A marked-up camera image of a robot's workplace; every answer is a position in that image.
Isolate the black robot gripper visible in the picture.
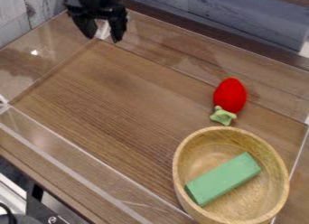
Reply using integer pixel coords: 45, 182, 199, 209
65, 0, 129, 42

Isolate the red plush strawberry toy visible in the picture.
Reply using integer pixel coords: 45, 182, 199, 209
211, 78, 248, 126

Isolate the green rectangular block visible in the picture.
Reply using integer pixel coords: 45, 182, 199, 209
184, 152, 263, 207

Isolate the wooden bowl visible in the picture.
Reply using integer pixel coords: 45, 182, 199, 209
173, 126, 291, 224

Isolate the clear acrylic corner bracket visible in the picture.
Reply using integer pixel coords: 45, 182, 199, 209
96, 20, 112, 40

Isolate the clear acrylic tray wall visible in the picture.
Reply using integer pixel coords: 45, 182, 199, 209
0, 97, 193, 224

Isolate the black table leg bracket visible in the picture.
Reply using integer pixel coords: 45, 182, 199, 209
26, 184, 80, 224

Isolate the black cable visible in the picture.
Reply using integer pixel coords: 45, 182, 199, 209
0, 202, 19, 224

